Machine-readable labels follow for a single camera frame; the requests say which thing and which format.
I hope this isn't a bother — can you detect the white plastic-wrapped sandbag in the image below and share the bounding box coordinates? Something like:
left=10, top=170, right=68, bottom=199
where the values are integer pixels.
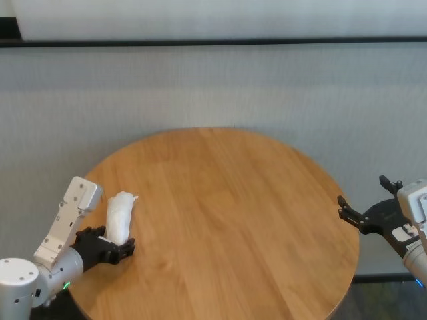
left=105, top=191, right=139, bottom=246

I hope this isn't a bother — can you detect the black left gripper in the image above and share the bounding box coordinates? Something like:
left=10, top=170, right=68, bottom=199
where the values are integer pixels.
left=70, top=225, right=136, bottom=273

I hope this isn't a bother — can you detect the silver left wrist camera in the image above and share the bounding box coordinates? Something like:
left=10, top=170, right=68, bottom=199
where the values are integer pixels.
left=33, top=176, right=103, bottom=269

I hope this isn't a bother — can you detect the black wall strip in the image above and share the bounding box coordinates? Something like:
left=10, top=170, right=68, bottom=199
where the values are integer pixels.
left=0, top=38, right=427, bottom=49

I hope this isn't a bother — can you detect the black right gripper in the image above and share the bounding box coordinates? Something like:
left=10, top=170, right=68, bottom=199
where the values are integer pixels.
left=336, top=175, right=422, bottom=258

